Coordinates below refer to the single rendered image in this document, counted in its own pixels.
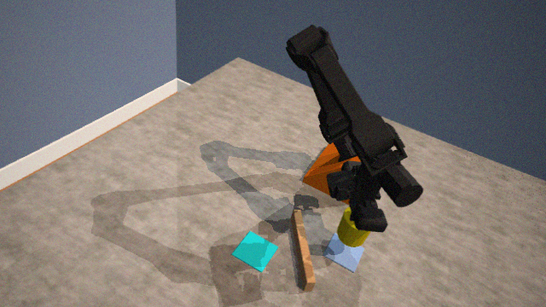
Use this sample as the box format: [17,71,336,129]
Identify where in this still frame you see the olive-yellow cup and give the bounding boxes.
[336,206,371,247]

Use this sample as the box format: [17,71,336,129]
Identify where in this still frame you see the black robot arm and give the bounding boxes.
[286,25,424,207]

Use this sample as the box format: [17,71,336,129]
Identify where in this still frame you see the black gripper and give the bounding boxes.
[341,160,387,233]

